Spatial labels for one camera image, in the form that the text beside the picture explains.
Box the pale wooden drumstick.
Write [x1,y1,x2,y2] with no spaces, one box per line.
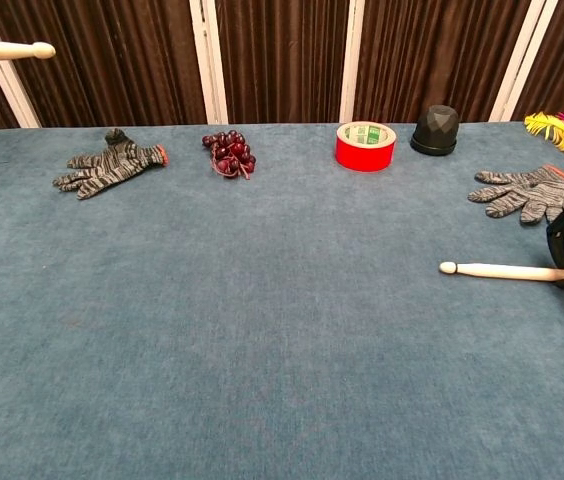
[438,260,564,283]
[0,41,57,63]

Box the grey striped knit glove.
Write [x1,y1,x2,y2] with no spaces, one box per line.
[467,164,564,226]
[52,128,170,201]

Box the colourful feather shuttlecock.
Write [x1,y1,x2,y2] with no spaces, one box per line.
[523,104,564,176]

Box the black faceted cup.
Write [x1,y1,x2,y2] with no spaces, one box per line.
[409,104,460,157]

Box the red tape roll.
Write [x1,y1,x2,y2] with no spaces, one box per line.
[334,121,397,173]

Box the blue table mat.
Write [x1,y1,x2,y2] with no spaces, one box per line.
[0,121,564,480]

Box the brown pleated curtain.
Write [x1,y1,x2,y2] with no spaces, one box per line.
[0,0,564,136]

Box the dark red grape bunch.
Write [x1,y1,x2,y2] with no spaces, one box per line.
[201,129,257,181]

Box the white screen frame post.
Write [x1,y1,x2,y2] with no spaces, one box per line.
[338,0,366,124]
[488,0,561,123]
[0,0,42,129]
[189,0,230,125]

